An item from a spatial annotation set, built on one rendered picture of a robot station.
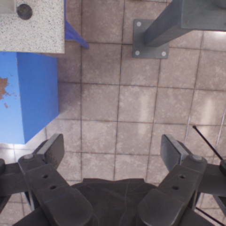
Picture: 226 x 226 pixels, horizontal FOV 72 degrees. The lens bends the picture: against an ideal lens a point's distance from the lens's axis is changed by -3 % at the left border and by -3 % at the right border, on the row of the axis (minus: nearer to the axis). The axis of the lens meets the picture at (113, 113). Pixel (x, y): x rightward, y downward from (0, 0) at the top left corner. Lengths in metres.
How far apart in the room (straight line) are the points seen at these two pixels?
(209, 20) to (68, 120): 1.29
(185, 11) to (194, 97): 1.14
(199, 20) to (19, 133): 0.94
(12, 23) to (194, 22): 0.63
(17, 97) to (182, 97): 1.27
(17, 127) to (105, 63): 0.83
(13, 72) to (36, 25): 0.31
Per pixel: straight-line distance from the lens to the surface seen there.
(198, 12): 0.56
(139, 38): 1.43
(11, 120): 1.00
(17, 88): 0.94
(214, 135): 1.83
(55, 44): 0.69
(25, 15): 0.74
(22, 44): 0.74
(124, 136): 1.53
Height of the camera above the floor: 1.40
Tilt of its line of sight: 75 degrees down
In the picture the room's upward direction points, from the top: 178 degrees clockwise
